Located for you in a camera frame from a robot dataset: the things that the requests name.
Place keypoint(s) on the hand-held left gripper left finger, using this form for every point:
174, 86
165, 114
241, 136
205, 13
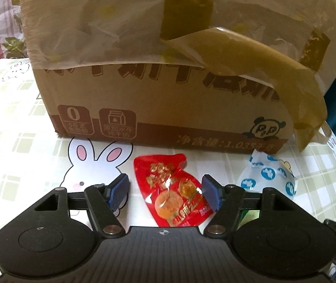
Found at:
118, 191

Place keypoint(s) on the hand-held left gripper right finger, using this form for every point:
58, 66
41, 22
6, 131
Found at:
212, 191

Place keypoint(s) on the red snack packet orange rounds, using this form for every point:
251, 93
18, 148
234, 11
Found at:
168, 197

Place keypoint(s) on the brown cardboard box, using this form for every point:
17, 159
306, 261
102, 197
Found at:
156, 106

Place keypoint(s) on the translucent plastic bag liner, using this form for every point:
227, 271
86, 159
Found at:
97, 20

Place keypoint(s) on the green snack packet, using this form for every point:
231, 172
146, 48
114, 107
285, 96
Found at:
249, 216

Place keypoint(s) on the white blue-print snack packet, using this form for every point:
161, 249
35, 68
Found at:
268, 174

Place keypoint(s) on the checked rabbit tablecloth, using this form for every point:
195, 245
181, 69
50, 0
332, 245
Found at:
23, 123

